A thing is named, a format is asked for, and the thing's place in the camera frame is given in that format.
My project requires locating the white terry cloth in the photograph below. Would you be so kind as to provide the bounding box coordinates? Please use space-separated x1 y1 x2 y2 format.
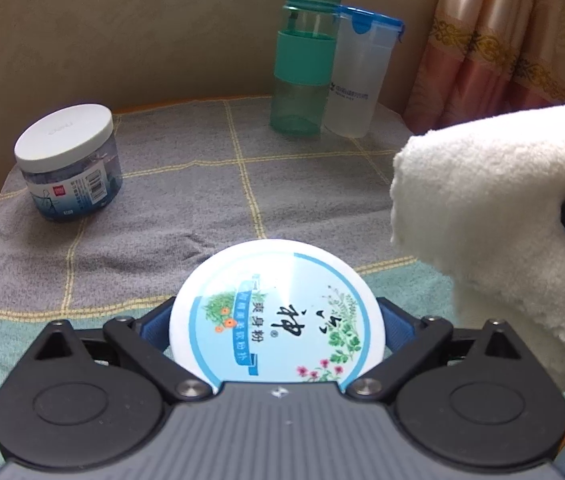
391 105 565 390

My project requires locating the clear jar with white lid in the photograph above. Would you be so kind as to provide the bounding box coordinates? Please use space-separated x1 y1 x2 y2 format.
13 103 123 221

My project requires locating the grey checked table towel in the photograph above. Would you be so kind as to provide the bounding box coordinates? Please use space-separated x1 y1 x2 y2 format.
0 95 565 480

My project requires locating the pink patterned curtain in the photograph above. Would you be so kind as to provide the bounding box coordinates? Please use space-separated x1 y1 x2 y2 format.
403 0 565 133

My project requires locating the green water bottle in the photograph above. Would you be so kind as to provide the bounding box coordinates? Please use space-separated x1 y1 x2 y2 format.
270 0 341 136

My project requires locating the clear shaker cup blue lid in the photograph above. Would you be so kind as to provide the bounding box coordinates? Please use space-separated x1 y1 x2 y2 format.
322 6 405 139

